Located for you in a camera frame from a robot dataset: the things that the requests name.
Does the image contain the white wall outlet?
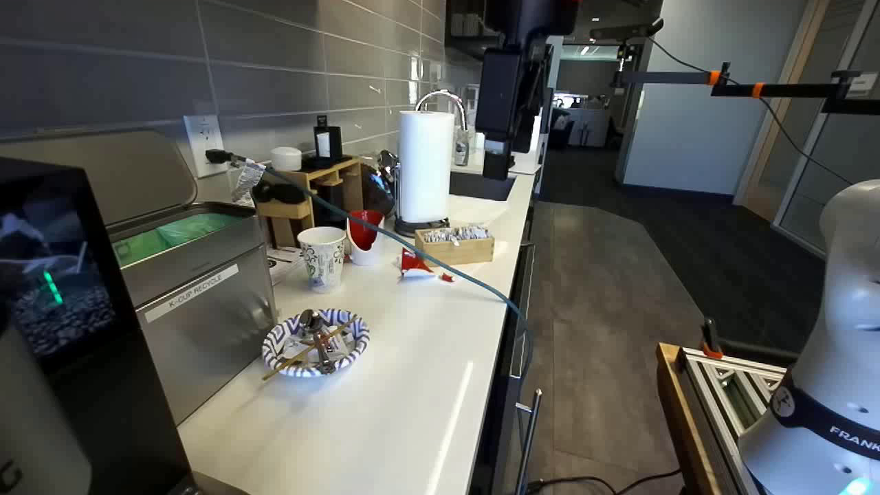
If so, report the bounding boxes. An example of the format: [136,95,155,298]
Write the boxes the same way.
[183,113,230,179]

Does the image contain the black round pods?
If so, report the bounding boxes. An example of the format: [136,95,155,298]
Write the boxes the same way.
[252,179,312,205]

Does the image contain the thin black boom cable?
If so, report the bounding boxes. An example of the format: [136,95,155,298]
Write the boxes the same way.
[650,38,858,188]

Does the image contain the chrome arched faucet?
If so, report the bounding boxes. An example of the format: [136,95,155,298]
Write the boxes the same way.
[414,87,473,171]

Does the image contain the aluminium frame robot cart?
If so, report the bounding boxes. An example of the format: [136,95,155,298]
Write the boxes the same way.
[657,339,793,495]

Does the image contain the black appliance with screen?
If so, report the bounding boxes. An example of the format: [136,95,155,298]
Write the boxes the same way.
[0,157,191,495]

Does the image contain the silver cabinet handle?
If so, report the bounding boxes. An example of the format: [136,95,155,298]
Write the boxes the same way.
[513,388,544,495]
[507,263,536,384]

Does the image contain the stainless steel appliance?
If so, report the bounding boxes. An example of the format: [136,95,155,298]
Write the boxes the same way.
[0,128,278,424]

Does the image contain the black camera boom pole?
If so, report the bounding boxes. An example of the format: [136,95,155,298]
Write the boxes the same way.
[615,60,880,117]

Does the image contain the orange black cart clamp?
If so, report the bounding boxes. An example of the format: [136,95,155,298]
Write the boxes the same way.
[698,317,726,362]

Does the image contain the wooden stir stick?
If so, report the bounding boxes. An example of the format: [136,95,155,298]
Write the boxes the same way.
[261,325,356,381]

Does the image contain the wooden packet box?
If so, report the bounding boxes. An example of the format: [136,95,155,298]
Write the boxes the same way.
[414,223,499,266]

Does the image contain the black floor cable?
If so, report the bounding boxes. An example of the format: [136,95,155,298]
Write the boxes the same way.
[527,468,685,495]

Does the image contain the wooden countertop organizer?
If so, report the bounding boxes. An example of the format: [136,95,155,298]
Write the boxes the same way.
[256,157,366,249]

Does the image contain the patterned white paper cup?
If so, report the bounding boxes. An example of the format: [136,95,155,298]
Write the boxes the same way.
[296,226,351,295]

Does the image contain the small white jar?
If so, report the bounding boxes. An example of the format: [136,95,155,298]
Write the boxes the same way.
[267,142,307,177]

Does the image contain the broken red white cup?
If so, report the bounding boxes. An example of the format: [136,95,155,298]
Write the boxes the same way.
[345,205,388,266]

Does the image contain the white paper towel roll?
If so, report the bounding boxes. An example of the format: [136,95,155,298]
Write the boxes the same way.
[396,106,458,226]

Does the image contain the black wire towel holder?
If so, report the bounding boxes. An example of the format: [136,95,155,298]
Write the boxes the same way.
[392,214,454,236]

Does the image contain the teal power cable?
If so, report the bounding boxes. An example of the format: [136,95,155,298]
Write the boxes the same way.
[219,148,529,325]

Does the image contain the white sugar packets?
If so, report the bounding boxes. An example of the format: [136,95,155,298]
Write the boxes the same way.
[421,221,492,248]

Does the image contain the blue patterned paper plate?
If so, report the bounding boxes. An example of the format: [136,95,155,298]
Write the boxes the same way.
[260,306,375,380]

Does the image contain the black coffee machine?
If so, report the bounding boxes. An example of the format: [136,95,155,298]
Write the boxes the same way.
[477,50,544,142]

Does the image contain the metal spoon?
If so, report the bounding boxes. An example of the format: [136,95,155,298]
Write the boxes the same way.
[300,307,338,372]

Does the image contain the red and white bowl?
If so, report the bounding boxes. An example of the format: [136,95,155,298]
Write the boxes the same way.
[396,245,440,285]

